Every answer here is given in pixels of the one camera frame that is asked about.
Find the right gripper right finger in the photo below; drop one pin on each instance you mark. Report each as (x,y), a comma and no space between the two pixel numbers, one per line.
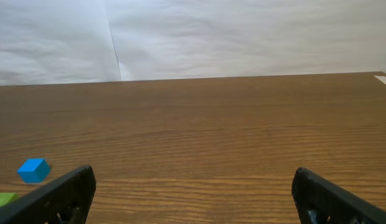
(323,196)

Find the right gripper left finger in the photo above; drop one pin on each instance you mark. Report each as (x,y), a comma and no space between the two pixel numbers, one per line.
(56,199)

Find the blue cube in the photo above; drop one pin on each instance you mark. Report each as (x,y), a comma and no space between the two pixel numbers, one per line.
(33,171)

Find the green cube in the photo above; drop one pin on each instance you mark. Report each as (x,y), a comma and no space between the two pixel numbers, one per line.
(3,199)

